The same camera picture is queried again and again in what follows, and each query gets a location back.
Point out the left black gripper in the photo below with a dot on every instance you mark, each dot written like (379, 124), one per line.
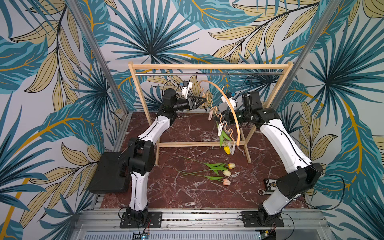
(192, 104)

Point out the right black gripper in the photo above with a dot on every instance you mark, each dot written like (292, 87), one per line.
(229, 113)

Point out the tan wavy clothes hanger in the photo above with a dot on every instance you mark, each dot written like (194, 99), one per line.
(209, 104)

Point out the yellow tulip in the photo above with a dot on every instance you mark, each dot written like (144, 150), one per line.
(226, 138)

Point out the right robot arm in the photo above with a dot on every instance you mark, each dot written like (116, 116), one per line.
(302, 173)

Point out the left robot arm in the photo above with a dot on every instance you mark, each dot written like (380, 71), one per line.
(141, 150)

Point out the white clothespin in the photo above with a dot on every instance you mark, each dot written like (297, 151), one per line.
(220, 128)

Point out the beige clothespin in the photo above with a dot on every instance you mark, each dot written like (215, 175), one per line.
(211, 114)

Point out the grey clothespin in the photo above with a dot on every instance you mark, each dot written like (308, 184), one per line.
(232, 147)

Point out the white tulip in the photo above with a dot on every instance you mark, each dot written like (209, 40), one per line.
(215, 173)

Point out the pink tulip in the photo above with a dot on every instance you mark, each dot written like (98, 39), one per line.
(225, 182)

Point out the metal rack rod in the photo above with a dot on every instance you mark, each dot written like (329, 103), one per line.
(210, 74)

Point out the small black box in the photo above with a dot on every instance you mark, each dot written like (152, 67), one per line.
(270, 185)

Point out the silver wrench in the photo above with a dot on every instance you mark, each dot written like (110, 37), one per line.
(262, 192)

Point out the black case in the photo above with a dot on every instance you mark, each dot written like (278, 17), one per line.
(110, 176)

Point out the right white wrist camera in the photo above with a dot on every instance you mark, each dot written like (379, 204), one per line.
(230, 100)

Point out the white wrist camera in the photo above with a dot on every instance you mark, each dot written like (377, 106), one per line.
(186, 87)
(230, 100)

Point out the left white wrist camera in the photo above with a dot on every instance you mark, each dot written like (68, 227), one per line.
(186, 87)

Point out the wooden clothes rack frame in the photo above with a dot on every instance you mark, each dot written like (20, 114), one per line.
(241, 140)

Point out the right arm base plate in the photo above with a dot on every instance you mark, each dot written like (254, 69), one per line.
(259, 219)

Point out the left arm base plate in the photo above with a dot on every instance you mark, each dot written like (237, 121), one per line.
(134, 220)

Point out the aluminium front rail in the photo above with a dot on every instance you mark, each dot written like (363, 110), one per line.
(210, 224)

